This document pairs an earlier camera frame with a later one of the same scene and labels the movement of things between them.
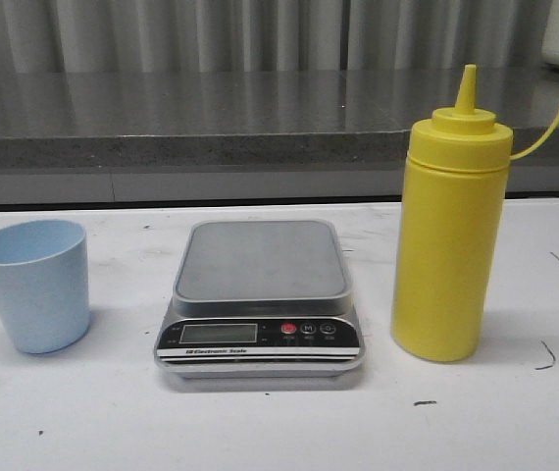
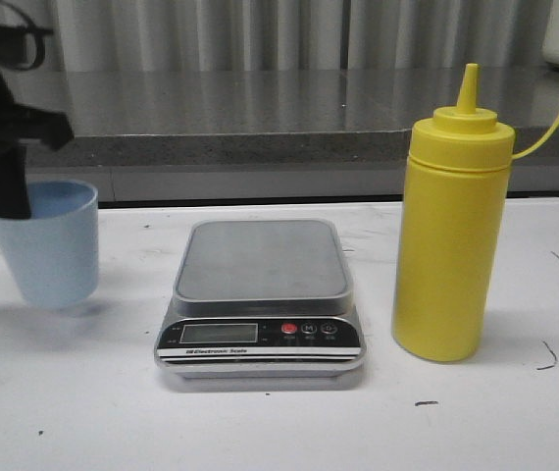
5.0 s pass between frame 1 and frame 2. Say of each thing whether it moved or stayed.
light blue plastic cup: moved
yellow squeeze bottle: stayed
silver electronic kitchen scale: stayed
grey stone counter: stayed
